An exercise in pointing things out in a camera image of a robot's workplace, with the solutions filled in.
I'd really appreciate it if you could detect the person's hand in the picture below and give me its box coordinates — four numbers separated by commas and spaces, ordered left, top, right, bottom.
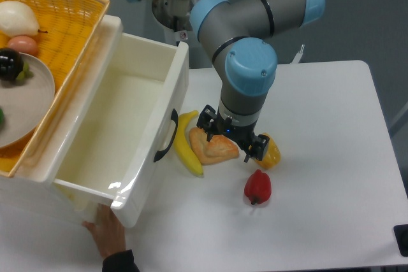
82, 205, 127, 260

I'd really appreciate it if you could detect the yellow bell pepper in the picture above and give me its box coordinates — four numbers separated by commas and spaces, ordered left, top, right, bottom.
254, 132, 281, 170

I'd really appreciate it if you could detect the white open drawer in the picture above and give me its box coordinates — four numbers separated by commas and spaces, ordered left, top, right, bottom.
54, 34, 189, 227

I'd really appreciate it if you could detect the white onion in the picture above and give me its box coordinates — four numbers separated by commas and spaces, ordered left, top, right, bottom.
1, 1, 47, 38

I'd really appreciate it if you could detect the black sleeve forearm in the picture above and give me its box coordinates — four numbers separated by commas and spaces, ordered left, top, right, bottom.
101, 249, 140, 272

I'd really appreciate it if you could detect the dark purple mangosteen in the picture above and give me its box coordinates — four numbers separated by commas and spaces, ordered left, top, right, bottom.
0, 48, 33, 82

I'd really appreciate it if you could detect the triangular pastry bread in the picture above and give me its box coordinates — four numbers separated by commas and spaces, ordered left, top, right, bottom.
189, 127, 240, 166

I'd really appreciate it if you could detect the green vegetable piece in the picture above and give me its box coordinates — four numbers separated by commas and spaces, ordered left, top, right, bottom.
0, 108, 5, 129

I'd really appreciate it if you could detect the white drawer cabinet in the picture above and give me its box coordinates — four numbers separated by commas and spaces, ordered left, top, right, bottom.
0, 14, 124, 272

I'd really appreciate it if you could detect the brown egg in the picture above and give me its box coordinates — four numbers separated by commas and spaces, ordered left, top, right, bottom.
7, 36, 39, 56

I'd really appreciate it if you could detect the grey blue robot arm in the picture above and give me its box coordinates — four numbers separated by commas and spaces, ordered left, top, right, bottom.
128, 0, 326, 161

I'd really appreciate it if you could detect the yellow woven basket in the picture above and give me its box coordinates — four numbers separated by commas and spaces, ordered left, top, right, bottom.
1, 0, 110, 178

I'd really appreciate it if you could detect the grey plate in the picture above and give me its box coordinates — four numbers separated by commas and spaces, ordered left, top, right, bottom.
1, 54, 55, 148

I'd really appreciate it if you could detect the red bell pepper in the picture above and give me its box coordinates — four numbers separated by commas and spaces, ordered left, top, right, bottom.
244, 169, 272, 205

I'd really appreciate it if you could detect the yellow banana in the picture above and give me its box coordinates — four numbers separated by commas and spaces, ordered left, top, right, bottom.
173, 110, 203, 177

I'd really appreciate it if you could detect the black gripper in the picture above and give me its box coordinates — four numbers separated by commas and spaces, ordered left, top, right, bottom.
196, 104, 269, 162

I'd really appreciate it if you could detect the black round device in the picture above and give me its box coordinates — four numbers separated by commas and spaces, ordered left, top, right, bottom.
393, 224, 408, 257

